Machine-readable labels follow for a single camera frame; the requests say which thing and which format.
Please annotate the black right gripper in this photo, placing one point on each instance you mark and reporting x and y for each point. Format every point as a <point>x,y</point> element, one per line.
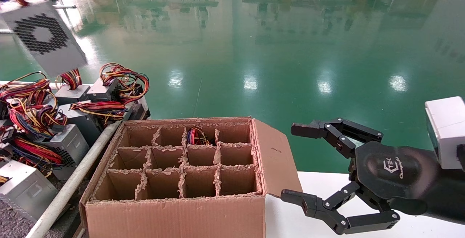
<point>392,172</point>

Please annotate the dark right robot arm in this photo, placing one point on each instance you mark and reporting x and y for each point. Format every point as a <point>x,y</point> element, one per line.
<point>454,194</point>

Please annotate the cardboard box with dividers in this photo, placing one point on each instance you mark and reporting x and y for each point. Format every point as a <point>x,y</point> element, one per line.
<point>174,220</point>

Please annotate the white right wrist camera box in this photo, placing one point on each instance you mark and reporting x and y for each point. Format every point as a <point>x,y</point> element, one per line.
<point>447,132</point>

